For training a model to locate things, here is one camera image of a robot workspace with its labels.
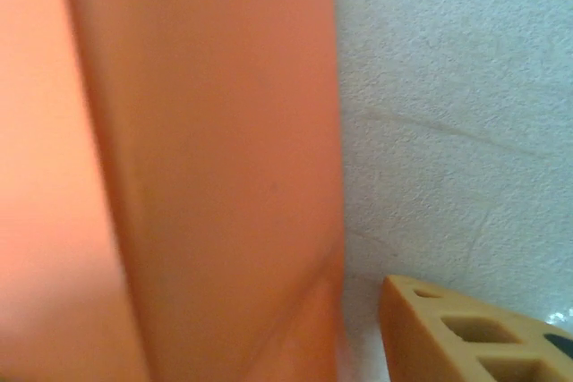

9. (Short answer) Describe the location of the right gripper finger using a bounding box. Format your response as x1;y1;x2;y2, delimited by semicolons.
379;274;573;382

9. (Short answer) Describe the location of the orange wrapping paper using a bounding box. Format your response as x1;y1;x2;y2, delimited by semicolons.
0;0;348;382

